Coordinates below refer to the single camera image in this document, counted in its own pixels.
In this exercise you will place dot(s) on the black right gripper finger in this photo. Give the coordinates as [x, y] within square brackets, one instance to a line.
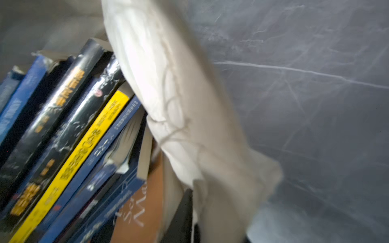
[182, 229]

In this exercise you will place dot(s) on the brown cover book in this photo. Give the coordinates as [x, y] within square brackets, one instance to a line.
[139, 220]

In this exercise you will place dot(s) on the blue Little Prince book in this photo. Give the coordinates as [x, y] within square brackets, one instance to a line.
[108, 191]

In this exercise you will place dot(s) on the cream canvas tote bag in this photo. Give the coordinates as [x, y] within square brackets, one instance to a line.
[191, 117]

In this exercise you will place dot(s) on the dark blue book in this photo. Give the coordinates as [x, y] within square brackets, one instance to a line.
[94, 157]

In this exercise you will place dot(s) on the yellow spine book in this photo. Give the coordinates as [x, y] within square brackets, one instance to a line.
[73, 162]

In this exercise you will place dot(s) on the black spine book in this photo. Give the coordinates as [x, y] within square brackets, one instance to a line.
[46, 93]

